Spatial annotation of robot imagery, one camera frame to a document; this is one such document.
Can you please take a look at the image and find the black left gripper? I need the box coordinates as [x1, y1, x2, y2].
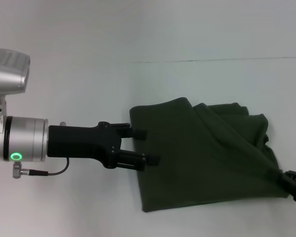
[46, 120, 162, 172]

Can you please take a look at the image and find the dark green printed T-shirt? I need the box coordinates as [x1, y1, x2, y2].
[129, 97, 291, 213]

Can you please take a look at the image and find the left gripper connector cable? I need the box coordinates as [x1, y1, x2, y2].
[12, 158, 70, 179]

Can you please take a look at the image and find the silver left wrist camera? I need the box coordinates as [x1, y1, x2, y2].
[0, 48, 31, 125]

